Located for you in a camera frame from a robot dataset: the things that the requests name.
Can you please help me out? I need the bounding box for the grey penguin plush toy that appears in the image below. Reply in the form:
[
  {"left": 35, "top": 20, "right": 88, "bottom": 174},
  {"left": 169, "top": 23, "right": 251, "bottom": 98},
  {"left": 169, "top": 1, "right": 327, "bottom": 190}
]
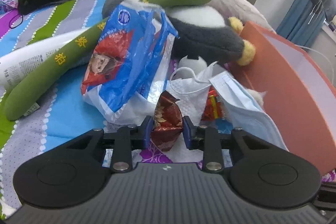
[{"left": 102, "top": 0, "right": 256, "bottom": 66}]

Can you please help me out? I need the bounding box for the blue curtain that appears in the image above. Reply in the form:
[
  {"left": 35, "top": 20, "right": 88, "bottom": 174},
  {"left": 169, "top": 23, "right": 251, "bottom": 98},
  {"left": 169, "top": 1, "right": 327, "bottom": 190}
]
[{"left": 276, "top": 0, "right": 325, "bottom": 47}]

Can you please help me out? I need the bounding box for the blue red plastic bag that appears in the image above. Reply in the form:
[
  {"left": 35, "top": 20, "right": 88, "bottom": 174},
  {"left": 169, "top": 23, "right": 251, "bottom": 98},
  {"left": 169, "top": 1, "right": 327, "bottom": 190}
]
[{"left": 81, "top": 1, "right": 178, "bottom": 124}]

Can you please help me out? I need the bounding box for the black hair tie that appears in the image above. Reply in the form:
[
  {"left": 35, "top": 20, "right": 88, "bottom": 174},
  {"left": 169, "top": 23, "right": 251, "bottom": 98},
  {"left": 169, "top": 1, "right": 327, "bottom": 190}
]
[{"left": 8, "top": 13, "right": 25, "bottom": 30}]

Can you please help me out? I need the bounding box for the blue face mask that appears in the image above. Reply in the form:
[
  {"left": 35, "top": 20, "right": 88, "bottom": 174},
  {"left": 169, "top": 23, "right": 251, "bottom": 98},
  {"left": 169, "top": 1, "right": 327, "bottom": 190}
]
[{"left": 210, "top": 71, "right": 287, "bottom": 150}]

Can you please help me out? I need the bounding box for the red foil packet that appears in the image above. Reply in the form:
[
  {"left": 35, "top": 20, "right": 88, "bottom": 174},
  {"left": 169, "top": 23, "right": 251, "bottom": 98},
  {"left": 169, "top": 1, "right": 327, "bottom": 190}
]
[{"left": 201, "top": 86, "right": 223, "bottom": 121}]

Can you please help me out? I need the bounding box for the dark red snack wrapper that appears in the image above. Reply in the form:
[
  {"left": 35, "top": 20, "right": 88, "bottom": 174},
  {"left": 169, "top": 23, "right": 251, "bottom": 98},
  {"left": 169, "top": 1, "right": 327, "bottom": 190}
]
[{"left": 151, "top": 91, "right": 183, "bottom": 152}]

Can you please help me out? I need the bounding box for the green plush massage stick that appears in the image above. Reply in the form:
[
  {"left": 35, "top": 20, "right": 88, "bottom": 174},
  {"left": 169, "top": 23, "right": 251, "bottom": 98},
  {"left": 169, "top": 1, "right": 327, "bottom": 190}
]
[{"left": 5, "top": 0, "right": 210, "bottom": 121}]

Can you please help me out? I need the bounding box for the white face mask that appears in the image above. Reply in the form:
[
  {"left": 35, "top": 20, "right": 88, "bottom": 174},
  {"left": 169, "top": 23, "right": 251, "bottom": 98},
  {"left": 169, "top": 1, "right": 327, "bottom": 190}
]
[{"left": 167, "top": 62, "right": 217, "bottom": 96}]

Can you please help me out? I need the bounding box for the orange cardboard box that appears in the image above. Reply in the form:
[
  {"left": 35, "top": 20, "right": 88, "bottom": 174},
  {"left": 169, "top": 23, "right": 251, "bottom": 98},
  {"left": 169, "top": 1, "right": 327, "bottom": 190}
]
[{"left": 229, "top": 22, "right": 335, "bottom": 174}]

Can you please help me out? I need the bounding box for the white charging cable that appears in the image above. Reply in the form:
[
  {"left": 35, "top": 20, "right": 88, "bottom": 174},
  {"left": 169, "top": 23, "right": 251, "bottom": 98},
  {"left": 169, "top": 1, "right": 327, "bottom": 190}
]
[{"left": 299, "top": 47, "right": 334, "bottom": 75}]

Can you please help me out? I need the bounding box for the colourful striped bed sheet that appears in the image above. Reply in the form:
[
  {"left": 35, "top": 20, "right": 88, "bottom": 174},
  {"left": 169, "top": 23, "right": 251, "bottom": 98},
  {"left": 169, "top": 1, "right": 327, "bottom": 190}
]
[{"left": 0, "top": 0, "right": 237, "bottom": 217}]

